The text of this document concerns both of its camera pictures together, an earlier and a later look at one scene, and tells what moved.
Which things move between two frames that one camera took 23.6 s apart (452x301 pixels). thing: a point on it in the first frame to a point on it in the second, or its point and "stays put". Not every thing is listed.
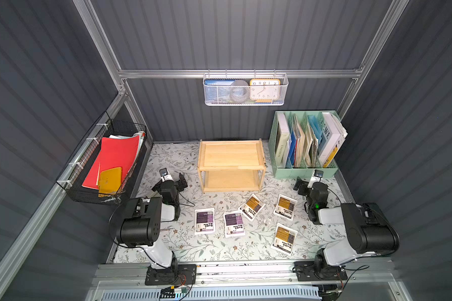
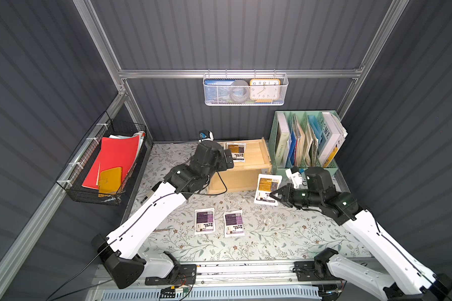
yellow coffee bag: x=285 y=207 to x=238 y=150
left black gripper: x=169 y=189 to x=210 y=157
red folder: x=112 y=153 stays put
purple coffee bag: x=233 y=224 stays put
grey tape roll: x=240 y=91 stays put
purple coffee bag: x=204 y=221 stays put
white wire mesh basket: x=245 y=89 stays put
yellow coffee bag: x=284 y=239 to x=267 y=184
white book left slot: x=283 y=140 stays put
